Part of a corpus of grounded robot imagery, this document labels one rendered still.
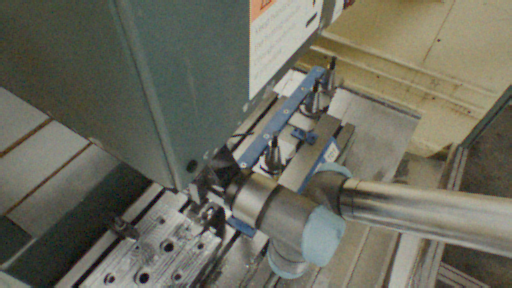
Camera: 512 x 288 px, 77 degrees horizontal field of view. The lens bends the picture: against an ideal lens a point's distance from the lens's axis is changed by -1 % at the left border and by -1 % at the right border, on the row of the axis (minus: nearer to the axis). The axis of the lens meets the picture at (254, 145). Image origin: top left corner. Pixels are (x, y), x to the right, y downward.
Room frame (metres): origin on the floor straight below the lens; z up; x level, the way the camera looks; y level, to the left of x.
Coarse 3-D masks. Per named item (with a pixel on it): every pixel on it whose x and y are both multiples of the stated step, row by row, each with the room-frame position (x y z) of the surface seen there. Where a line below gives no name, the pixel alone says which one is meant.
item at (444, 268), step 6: (444, 264) 0.56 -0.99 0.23; (444, 270) 0.53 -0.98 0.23; (450, 270) 0.54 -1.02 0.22; (456, 270) 0.53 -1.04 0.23; (438, 276) 0.50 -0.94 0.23; (444, 276) 0.51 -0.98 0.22; (450, 276) 0.50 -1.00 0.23; (456, 276) 0.50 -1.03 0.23; (462, 276) 0.51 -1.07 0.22; (468, 276) 0.51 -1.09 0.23; (438, 282) 0.48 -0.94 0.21; (444, 282) 0.48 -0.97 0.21; (450, 282) 0.47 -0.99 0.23; (456, 282) 0.48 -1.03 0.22; (462, 282) 0.48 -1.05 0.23; (468, 282) 0.48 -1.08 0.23; (474, 282) 0.48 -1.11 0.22; (480, 282) 0.48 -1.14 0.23
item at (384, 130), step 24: (288, 72) 1.28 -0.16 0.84; (288, 96) 1.16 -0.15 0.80; (336, 96) 1.13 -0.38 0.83; (360, 96) 1.11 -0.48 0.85; (360, 120) 1.01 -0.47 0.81; (384, 120) 0.99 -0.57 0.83; (408, 120) 0.98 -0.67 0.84; (360, 144) 0.90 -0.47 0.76; (384, 144) 0.89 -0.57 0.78; (360, 168) 0.80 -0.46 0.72; (384, 168) 0.79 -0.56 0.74
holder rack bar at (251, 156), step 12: (312, 72) 0.81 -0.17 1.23; (324, 72) 0.82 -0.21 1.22; (300, 84) 0.75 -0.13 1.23; (312, 84) 0.75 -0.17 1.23; (300, 96) 0.70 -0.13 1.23; (288, 108) 0.65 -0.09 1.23; (276, 120) 0.60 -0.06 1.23; (264, 132) 0.55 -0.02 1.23; (252, 144) 0.51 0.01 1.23; (264, 144) 0.51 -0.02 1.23; (252, 156) 0.47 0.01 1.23
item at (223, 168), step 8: (224, 144) 0.29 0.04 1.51; (224, 152) 0.28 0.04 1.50; (216, 160) 0.27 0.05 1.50; (224, 160) 0.27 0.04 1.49; (232, 160) 0.28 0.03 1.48; (208, 168) 0.25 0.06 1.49; (216, 168) 0.26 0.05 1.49; (224, 168) 0.26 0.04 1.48; (232, 168) 0.27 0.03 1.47; (240, 168) 0.28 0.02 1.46; (208, 176) 0.26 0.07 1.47; (216, 176) 0.25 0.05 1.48; (224, 176) 0.26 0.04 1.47; (232, 176) 0.26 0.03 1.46; (216, 184) 0.25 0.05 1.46; (224, 184) 0.25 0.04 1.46
